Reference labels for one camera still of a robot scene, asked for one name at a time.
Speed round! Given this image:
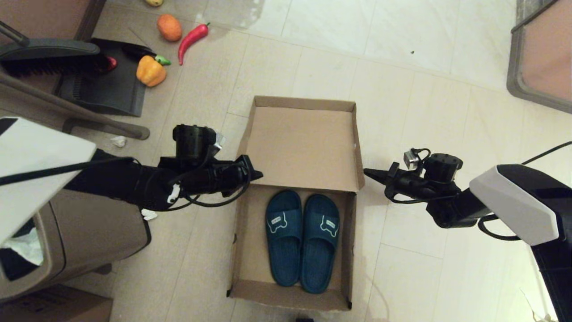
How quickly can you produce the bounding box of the brown cardboard shoe box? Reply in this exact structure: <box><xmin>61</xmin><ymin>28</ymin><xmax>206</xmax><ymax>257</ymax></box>
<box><xmin>227</xmin><ymin>95</ymin><xmax>366</xmax><ymax>311</ymax></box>

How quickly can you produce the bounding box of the blue rubber slipper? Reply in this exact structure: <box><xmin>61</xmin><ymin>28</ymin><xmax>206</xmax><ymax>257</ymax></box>
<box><xmin>299</xmin><ymin>193</ymin><xmax>340</xmax><ymax>294</ymax></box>
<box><xmin>265</xmin><ymin>190</ymin><xmax>303</xmax><ymax>287</ymax></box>

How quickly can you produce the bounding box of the orange toy bell pepper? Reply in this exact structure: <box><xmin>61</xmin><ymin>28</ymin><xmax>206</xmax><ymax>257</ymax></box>
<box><xmin>135</xmin><ymin>55</ymin><xmax>168</xmax><ymax>88</ymax></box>

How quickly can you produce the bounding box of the dark toy eggplant green stem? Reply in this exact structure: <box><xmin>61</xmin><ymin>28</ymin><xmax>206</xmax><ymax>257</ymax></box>
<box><xmin>123</xmin><ymin>44</ymin><xmax>172</xmax><ymax>67</ymax></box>

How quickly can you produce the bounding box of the black dustpan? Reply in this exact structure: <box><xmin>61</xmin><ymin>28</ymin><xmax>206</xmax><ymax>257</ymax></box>
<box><xmin>57</xmin><ymin>38</ymin><xmax>157</xmax><ymax>118</ymax></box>

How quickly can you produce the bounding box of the brown plastic trash bin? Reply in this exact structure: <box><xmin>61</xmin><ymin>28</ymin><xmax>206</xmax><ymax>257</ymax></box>
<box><xmin>0</xmin><ymin>188</ymin><xmax>152</xmax><ymax>302</ymax></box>

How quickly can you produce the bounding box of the red toy chili pepper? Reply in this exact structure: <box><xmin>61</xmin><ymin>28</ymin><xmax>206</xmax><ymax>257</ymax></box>
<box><xmin>177</xmin><ymin>22</ymin><xmax>210</xmax><ymax>66</ymax></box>

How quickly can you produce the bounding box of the orange toy tangerine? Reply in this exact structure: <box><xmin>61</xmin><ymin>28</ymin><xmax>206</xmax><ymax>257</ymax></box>
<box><xmin>156</xmin><ymin>14</ymin><xmax>183</xmax><ymax>42</ymax></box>

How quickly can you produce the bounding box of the brown table grey rim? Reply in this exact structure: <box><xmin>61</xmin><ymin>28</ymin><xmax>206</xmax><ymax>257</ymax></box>
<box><xmin>506</xmin><ymin>0</ymin><xmax>572</xmax><ymax>114</ymax></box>

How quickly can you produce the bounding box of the black floor brush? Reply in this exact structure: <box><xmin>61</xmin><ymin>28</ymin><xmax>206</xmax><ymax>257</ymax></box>
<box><xmin>0</xmin><ymin>20</ymin><xmax>110</xmax><ymax>79</ymax></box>

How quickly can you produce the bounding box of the white crumpled paper waste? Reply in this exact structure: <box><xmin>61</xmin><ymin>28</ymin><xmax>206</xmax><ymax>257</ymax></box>
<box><xmin>0</xmin><ymin>228</ymin><xmax>45</xmax><ymax>265</ymax></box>

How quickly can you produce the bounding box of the printed cardboard carton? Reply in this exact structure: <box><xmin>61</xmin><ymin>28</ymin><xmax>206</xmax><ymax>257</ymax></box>
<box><xmin>0</xmin><ymin>284</ymin><xmax>113</xmax><ymax>322</ymax></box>

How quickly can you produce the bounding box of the black bin liner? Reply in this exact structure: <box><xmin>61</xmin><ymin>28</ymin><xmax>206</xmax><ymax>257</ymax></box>
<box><xmin>0</xmin><ymin>215</ymin><xmax>45</xmax><ymax>280</ymax></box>

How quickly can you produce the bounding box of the brown furniture panel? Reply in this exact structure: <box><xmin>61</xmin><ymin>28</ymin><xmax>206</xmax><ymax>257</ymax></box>
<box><xmin>0</xmin><ymin>0</ymin><xmax>108</xmax><ymax>43</ymax></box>

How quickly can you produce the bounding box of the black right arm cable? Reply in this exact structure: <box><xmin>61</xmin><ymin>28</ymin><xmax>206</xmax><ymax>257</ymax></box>
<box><xmin>384</xmin><ymin>142</ymin><xmax>572</xmax><ymax>242</ymax></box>

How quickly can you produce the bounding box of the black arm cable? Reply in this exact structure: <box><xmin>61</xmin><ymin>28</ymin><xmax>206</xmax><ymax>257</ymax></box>
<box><xmin>384</xmin><ymin>142</ymin><xmax>572</xmax><ymax>242</ymax></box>
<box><xmin>0</xmin><ymin>154</ymin><xmax>252</xmax><ymax>211</ymax></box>

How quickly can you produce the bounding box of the grey metal furniture frame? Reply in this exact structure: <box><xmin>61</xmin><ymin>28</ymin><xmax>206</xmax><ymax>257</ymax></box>
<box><xmin>0</xmin><ymin>69</ymin><xmax>151</xmax><ymax>140</ymax></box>

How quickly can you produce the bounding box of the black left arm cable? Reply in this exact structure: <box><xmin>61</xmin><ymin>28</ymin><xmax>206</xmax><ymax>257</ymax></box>
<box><xmin>0</xmin><ymin>154</ymin><xmax>252</xmax><ymax>211</ymax></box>

